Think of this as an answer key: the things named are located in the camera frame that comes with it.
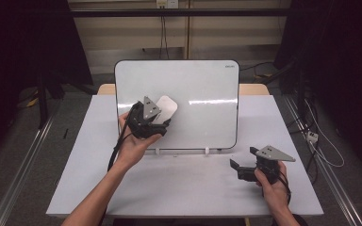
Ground black-framed whiteboard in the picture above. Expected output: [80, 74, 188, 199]
[114, 58, 240, 152]

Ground white wall outlet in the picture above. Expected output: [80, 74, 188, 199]
[156, 0, 180, 9]

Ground black hanging wall cable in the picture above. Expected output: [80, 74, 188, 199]
[159, 8, 171, 60]

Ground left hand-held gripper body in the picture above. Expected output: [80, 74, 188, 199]
[126, 95, 172, 140]

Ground black floor cables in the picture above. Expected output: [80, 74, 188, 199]
[289, 102, 319, 186]

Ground person's right hand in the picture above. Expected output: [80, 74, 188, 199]
[254, 161, 292, 212]

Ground white whiteboard stand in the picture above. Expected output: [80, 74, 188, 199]
[144, 146, 224, 158]

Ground black curtain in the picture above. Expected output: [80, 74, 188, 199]
[0, 0, 94, 166]
[272, 0, 362, 182]

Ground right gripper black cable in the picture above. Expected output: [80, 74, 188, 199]
[277, 170, 293, 205]

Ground white floor cable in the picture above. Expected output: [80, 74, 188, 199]
[304, 98, 346, 169]

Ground black metal stand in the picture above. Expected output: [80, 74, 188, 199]
[36, 73, 66, 130]

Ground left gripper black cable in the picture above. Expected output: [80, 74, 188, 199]
[107, 101, 141, 173]

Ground metal floor rail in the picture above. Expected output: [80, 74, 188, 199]
[0, 99, 62, 226]
[282, 95, 362, 226]

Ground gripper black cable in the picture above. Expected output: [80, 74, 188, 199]
[107, 101, 141, 173]
[277, 170, 293, 205]

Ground person's left hand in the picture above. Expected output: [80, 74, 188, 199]
[116, 110, 163, 170]

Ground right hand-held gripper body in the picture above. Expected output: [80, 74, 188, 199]
[237, 144, 297, 186]

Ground white table cover sheet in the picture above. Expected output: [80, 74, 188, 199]
[45, 93, 325, 218]

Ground black horizontal bar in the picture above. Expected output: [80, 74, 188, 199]
[69, 8, 293, 18]

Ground wooden table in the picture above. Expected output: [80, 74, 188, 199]
[96, 83, 271, 96]

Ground white power strip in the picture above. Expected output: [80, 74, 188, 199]
[305, 130, 321, 144]

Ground white whiteboard eraser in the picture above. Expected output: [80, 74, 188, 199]
[153, 95, 179, 125]

